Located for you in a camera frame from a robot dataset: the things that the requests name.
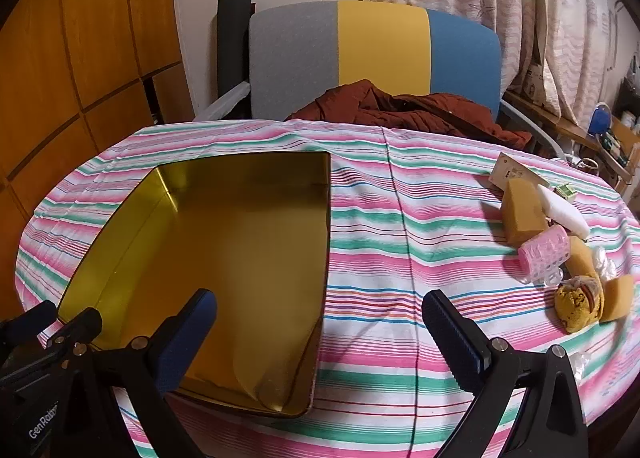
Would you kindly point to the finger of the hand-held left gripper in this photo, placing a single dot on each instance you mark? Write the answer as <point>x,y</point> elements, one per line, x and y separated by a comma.
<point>82,325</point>
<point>32,315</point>

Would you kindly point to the white roll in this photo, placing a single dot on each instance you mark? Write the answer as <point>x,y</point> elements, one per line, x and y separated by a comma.
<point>560,210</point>

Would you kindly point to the tan sponge block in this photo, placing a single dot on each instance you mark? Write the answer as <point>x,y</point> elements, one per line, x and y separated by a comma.
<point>522,213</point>
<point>617,295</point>
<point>582,258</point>

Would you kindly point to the grey yellow blue chair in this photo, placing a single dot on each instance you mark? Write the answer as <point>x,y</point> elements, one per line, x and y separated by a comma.
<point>380,43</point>

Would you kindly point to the white carton box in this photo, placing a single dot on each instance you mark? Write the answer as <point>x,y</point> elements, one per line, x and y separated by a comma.
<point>510,169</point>

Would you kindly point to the gold metal tin box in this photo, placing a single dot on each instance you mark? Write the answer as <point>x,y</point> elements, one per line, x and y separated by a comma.
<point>225,248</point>

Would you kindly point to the clear plastic wrap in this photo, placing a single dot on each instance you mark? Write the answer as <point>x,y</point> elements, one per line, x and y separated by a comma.
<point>605,263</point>

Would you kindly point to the white pearly sweets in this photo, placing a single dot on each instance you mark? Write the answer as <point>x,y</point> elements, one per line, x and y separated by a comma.
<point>580,364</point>

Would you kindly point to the printed cardboard box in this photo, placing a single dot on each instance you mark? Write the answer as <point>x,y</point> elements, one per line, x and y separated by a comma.
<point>533,75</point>

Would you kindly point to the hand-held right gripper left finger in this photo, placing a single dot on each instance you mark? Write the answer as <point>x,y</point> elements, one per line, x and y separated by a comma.
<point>192,338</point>

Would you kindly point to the wooden side table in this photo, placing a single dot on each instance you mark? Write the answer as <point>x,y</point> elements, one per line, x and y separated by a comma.
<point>550,120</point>

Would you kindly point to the small green box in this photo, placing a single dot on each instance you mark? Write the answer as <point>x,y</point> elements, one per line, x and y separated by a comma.
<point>562,191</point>

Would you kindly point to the pink green striped tablecloth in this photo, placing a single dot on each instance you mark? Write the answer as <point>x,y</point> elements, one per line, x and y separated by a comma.
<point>425,218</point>

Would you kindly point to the reddish brown jacket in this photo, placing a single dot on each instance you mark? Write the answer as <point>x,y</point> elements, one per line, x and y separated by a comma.
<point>425,110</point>

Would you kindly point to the wooden wardrobe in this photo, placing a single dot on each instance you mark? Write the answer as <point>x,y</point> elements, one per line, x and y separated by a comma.
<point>100,38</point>

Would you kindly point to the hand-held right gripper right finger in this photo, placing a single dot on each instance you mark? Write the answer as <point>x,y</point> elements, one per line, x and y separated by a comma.
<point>450,338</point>

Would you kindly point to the blue white container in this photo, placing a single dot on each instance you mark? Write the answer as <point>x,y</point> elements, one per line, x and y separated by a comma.
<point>598,122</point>

